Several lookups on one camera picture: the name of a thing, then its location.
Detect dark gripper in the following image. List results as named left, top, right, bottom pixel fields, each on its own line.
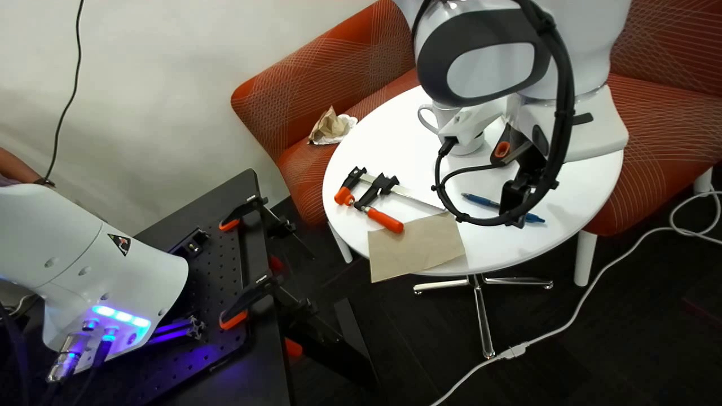
left=484, top=120, right=555, bottom=227

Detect dark blue pen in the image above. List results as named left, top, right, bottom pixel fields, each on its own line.
left=460, top=191, right=545, bottom=225

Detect white ceramic mug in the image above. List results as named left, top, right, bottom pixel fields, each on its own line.
left=414, top=101, right=454, bottom=149

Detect large tan cardboard sheet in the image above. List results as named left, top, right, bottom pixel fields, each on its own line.
left=366, top=213, right=469, bottom=287

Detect chrome table base legs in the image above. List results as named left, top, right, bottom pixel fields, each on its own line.
left=410, top=274, right=557, bottom=362

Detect orange patterned sofa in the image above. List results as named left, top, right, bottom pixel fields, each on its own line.
left=228, top=0, right=722, bottom=289

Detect black tripod legs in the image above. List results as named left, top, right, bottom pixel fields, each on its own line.
left=267, top=284, right=380, bottom=392

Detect black clamp with orange grip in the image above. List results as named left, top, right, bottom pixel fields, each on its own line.
left=214, top=191, right=299, bottom=243
left=216, top=274, right=317, bottom=336

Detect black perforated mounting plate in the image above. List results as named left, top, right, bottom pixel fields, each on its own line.
left=111, top=167, right=294, bottom=406

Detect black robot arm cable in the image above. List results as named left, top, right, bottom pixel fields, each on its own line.
left=430, top=0, right=596, bottom=227

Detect white floor cable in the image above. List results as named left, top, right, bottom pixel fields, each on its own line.
left=426, top=167, right=722, bottom=406

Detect bar clamp with orange handle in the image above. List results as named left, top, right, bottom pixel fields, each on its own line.
left=332, top=165, right=454, bottom=236

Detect thin black wall cable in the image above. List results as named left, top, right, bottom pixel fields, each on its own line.
left=32, top=0, right=85, bottom=189

